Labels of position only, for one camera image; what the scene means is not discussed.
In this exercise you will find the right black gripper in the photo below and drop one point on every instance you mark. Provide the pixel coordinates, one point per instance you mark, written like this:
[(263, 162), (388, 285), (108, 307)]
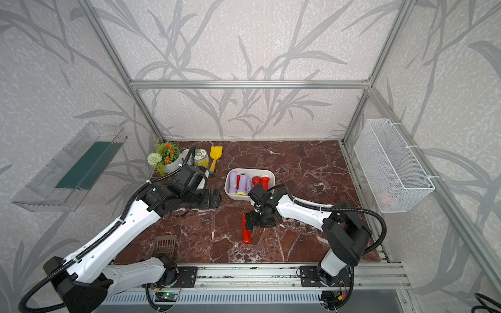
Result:
[(250, 223)]

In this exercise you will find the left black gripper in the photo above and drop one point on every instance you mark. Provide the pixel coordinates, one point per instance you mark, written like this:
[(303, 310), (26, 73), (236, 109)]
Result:
[(207, 202)]

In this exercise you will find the red flashlight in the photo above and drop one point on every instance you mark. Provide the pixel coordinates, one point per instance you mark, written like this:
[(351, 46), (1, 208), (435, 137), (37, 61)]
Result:
[(247, 234), (238, 180), (256, 180), (265, 180)]

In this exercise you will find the purple flashlight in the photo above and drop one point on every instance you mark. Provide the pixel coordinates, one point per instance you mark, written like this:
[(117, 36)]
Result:
[(249, 185), (243, 183), (232, 179)]

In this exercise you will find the white plastic storage box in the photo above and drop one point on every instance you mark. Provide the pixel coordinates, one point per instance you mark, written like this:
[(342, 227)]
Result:
[(251, 173)]

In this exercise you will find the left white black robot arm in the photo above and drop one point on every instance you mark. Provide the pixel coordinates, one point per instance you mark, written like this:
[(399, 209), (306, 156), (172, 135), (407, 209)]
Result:
[(85, 278)]

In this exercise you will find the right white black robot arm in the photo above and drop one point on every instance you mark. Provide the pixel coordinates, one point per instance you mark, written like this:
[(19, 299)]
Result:
[(347, 234)]

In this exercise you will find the green yellow labelled can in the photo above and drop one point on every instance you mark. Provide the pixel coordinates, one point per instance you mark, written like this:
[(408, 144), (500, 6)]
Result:
[(201, 158)]

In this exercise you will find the yellow toy shovel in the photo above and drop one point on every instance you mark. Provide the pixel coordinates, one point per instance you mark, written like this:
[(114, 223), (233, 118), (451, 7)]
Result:
[(215, 153)]

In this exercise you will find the silver tin can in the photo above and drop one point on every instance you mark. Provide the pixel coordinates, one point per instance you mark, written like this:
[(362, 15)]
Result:
[(186, 157)]

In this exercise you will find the potted orange flower plant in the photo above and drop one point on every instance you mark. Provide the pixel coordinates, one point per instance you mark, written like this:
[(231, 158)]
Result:
[(166, 158)]

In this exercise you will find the green circuit board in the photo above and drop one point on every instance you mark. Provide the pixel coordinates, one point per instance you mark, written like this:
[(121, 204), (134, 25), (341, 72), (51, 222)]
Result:
[(166, 297)]

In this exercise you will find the pink object in basket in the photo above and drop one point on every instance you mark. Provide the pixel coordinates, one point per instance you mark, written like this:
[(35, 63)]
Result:
[(385, 199)]

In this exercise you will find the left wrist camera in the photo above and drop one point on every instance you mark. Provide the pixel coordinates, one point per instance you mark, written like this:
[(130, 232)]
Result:
[(189, 178)]

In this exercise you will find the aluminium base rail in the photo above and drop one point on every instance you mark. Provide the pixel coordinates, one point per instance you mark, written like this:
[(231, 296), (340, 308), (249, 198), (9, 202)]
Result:
[(284, 276)]

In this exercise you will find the white wire mesh basket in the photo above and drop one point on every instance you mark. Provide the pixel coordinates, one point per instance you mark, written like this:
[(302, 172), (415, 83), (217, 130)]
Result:
[(390, 165)]

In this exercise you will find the clear plastic wall shelf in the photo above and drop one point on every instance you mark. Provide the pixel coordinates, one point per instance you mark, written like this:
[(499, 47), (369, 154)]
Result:
[(65, 181)]

